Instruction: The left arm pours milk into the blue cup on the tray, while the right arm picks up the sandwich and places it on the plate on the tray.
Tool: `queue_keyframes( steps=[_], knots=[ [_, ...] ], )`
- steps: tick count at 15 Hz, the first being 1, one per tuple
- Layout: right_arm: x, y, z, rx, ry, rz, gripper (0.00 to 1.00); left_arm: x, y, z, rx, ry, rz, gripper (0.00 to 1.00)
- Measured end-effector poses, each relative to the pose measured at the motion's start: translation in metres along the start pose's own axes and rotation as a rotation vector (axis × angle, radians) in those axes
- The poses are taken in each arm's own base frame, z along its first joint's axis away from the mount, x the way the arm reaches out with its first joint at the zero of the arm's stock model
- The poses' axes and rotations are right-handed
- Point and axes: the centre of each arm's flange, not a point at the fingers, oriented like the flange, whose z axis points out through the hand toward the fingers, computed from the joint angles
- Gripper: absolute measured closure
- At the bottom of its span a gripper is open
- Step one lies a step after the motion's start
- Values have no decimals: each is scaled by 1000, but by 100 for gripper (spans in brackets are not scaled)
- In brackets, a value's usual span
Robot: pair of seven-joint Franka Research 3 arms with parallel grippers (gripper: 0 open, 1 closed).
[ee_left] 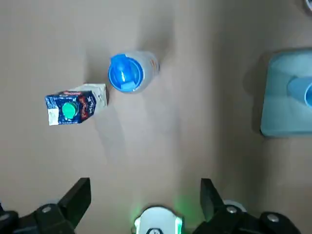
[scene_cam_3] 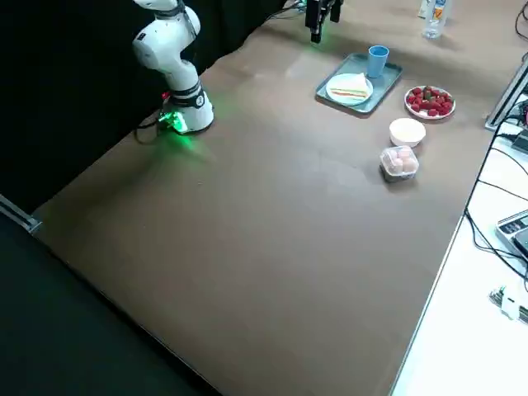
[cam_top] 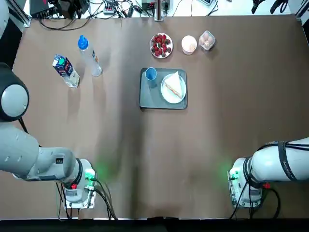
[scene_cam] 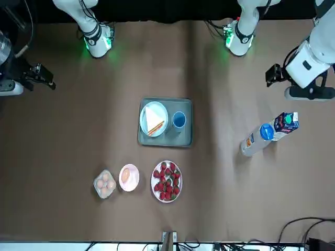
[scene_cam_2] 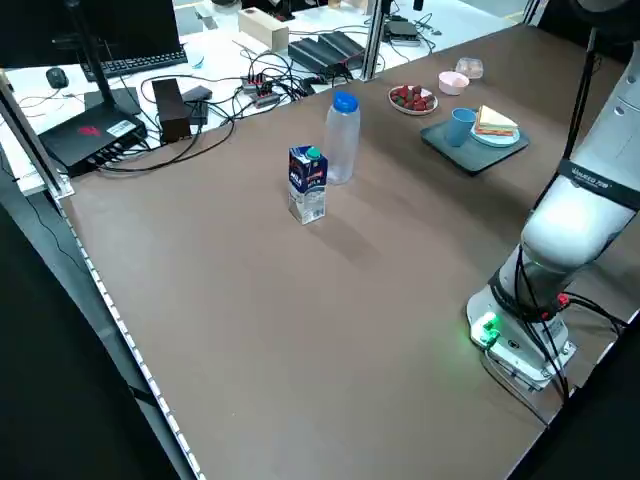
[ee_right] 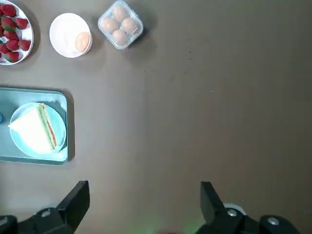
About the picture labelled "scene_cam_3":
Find clear bottle blue cap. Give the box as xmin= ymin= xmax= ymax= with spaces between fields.
xmin=421 ymin=0 xmax=449 ymax=40

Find black desk cable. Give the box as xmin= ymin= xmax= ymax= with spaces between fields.
xmin=464 ymin=121 xmax=528 ymax=285

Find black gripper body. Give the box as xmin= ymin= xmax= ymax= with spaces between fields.
xmin=304 ymin=0 xmax=333 ymax=26

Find black foot cable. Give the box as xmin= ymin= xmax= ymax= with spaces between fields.
xmin=134 ymin=117 xmax=166 ymax=145

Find pale round bowl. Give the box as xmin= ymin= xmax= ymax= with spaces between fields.
xmin=389 ymin=117 xmax=427 ymax=149

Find pale blue round plate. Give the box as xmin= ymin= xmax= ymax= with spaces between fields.
xmin=325 ymin=73 xmax=375 ymax=107

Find grey device with buttons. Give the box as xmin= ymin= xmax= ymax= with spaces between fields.
xmin=494 ymin=209 xmax=528 ymax=262

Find aluminium frame post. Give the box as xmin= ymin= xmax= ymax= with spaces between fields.
xmin=484 ymin=53 xmax=528 ymax=132

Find hex key set white holder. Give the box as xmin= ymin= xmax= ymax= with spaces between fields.
xmin=488 ymin=284 xmax=528 ymax=325

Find white strawberry plate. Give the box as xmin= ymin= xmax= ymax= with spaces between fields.
xmin=403 ymin=85 xmax=457 ymax=120

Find grey rectangular tray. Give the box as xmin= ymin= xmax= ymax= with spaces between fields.
xmin=315 ymin=52 xmax=404 ymax=117

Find blue cup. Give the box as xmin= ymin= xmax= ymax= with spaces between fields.
xmin=367 ymin=45 xmax=390 ymax=79

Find triangular sandwich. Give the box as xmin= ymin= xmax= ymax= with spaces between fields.
xmin=329 ymin=73 xmax=371 ymax=101

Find clear plastic egg box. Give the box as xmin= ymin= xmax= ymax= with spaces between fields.
xmin=379 ymin=144 xmax=421 ymax=182

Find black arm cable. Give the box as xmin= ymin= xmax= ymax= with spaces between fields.
xmin=172 ymin=0 xmax=203 ymax=46

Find red strawberries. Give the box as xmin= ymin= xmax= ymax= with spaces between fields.
xmin=407 ymin=86 xmax=454 ymax=117

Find black curtain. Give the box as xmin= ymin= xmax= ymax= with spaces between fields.
xmin=0 ymin=0 xmax=290 ymax=215

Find aluminium frame bar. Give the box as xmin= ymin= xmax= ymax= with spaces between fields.
xmin=0 ymin=192 xmax=43 ymax=235

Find white desk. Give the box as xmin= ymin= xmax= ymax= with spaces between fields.
xmin=389 ymin=24 xmax=528 ymax=396

